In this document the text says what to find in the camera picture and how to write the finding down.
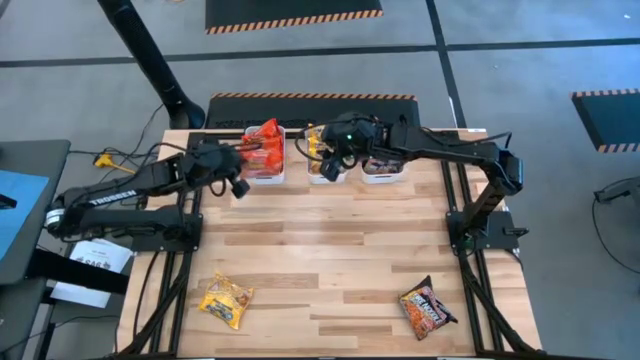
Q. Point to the black Maruchan fire noodle pack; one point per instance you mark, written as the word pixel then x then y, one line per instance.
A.
pixel 382 167
pixel 425 310

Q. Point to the white plastic bin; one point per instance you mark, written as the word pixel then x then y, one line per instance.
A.
pixel 310 178
pixel 265 180
pixel 382 178

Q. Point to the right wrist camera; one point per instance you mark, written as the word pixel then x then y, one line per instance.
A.
pixel 330 171

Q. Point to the black equipment stand leg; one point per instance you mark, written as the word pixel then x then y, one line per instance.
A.
pixel 620 190

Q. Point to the grey desk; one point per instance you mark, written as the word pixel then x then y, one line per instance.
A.
pixel 57 165

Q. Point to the white plain paper sheet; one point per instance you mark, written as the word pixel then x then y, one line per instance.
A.
pixel 80 295

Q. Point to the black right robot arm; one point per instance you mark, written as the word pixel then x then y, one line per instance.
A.
pixel 450 147

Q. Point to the black desk foot bar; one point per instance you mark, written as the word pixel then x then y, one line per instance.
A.
pixel 75 272

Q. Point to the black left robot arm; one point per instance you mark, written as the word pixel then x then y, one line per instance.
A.
pixel 115 195

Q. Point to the small black desk object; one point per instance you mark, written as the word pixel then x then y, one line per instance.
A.
pixel 6 201

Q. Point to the white printed paper sheet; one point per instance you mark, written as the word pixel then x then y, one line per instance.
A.
pixel 100 257

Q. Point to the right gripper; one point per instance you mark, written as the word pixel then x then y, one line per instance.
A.
pixel 350 137

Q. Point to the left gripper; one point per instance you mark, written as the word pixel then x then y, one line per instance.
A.
pixel 215 162

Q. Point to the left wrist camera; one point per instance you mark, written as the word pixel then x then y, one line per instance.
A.
pixel 240 188

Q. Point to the blue desk pad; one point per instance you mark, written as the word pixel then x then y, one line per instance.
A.
pixel 20 220

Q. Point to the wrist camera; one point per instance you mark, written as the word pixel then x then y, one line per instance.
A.
pixel 330 171
pixel 240 188

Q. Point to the black ribbed stand pole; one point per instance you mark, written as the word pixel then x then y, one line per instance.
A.
pixel 150 60

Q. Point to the black hazard-striped floor mat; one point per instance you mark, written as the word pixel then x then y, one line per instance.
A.
pixel 280 107
pixel 610 120
pixel 295 12

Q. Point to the black aluminium table frame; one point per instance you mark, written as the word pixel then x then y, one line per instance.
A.
pixel 220 134

